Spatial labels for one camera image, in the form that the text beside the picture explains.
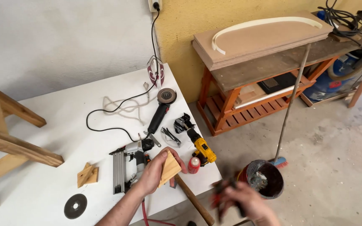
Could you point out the grey scrap piece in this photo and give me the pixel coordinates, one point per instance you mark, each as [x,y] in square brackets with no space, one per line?
[258,181]

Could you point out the wooden frame structure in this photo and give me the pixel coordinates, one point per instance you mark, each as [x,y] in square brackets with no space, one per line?
[14,146]

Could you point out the white wall socket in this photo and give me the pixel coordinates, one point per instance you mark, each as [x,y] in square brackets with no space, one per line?
[150,4]

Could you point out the black and red hand tool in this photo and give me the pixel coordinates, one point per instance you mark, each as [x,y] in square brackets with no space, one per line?
[229,188]

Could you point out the broom with blue red bristles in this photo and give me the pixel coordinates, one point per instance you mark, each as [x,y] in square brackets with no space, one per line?
[291,103]

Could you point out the orange wooden shelf table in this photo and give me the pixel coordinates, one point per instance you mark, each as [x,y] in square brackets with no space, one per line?
[231,103]

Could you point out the dark grey cutting disc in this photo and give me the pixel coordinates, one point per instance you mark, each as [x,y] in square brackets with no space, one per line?
[75,206]

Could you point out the metal grinder wrench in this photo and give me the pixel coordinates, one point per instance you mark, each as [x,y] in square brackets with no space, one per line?
[153,140]

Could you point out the stack of brown fibreboard panels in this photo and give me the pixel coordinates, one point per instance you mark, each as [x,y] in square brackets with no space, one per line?
[262,37]

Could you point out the cream curved strip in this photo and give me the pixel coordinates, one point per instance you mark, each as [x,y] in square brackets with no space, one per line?
[262,22]

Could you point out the clear safety glasses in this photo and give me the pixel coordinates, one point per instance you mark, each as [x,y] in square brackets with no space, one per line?
[170,136]

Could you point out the silver black pneumatic nail gun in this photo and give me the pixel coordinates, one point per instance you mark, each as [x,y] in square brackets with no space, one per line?
[130,163]

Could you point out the black grille panel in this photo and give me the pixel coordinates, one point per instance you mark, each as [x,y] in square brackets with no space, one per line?
[277,83]

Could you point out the black angle grinder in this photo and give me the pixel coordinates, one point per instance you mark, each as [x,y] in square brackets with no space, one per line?
[160,113]

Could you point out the small wooden offcut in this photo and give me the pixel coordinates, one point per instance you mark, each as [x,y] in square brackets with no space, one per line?
[94,176]
[84,176]

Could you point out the blue drum vacuum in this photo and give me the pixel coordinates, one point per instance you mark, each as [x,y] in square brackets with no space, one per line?
[341,73]

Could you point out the maroon white clothes iron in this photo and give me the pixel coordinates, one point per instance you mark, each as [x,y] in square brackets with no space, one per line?
[156,73]

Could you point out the person's right fingers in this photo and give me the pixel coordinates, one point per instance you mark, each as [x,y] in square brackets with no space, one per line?
[226,202]

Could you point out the triangular wooden block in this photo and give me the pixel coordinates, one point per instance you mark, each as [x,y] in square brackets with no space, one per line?
[169,169]

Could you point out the wooden base board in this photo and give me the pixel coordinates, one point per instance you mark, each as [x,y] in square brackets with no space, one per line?
[358,92]

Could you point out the black bucket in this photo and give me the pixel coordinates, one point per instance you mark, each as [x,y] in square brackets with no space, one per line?
[273,185]

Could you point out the red bottle with white cap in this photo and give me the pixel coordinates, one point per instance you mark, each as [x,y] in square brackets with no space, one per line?
[194,165]

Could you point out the person's left hand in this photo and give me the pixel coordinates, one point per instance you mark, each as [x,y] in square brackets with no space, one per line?
[149,175]

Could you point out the person's right hand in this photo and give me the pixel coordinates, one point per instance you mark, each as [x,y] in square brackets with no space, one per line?
[247,199]

